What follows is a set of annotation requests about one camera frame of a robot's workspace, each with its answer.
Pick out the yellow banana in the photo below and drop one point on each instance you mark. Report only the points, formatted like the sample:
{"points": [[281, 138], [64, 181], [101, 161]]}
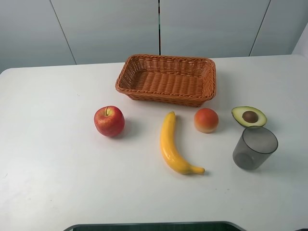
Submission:
{"points": [[169, 151]]}

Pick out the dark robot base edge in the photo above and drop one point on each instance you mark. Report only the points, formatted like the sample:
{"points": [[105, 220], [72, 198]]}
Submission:
{"points": [[165, 226]]}

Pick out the halved avocado with pit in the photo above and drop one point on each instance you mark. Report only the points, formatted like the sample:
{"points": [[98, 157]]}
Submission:
{"points": [[248, 116]]}

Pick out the red apple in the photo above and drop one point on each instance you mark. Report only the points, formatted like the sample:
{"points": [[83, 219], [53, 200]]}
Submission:
{"points": [[109, 121]]}

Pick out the orange wicker basket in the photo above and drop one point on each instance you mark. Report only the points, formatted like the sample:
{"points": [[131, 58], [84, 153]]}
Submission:
{"points": [[188, 81]]}

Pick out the grey translucent plastic cup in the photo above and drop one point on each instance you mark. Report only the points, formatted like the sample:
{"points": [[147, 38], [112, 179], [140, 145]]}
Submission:
{"points": [[254, 147]]}

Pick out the orange peach fruit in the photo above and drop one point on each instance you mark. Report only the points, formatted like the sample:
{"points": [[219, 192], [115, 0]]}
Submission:
{"points": [[206, 120]]}

